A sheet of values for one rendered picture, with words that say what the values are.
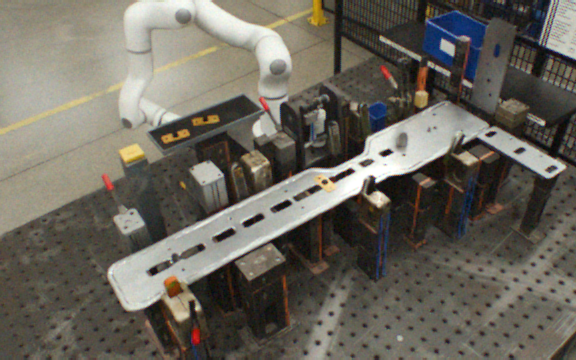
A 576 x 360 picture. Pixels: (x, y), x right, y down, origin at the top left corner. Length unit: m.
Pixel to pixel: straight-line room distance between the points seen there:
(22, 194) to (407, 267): 2.51
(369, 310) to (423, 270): 0.25
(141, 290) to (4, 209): 2.18
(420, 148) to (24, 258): 1.47
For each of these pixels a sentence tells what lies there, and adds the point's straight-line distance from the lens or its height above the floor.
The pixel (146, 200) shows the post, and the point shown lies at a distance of 1.79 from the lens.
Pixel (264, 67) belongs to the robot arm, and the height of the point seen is 1.16.
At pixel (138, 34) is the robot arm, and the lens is 1.98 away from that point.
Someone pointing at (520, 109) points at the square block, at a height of 1.06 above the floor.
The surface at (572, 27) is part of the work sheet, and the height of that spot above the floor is 1.26.
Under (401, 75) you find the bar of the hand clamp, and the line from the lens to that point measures 1.95.
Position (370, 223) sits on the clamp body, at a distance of 1.67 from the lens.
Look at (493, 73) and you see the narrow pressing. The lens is 2.06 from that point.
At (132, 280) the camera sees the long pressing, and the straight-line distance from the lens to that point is 1.55.
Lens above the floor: 2.15
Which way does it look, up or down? 41 degrees down
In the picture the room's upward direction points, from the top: 3 degrees counter-clockwise
